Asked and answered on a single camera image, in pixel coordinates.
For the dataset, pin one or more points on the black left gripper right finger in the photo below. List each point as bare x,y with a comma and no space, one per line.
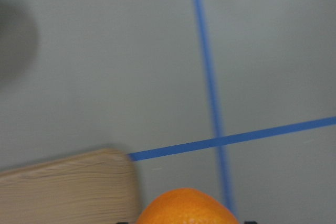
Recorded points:
250,222

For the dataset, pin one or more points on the orange fruit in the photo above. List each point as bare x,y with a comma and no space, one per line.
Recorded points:
186,205

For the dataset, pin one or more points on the brown wooden cutting board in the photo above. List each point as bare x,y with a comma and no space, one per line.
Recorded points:
93,187

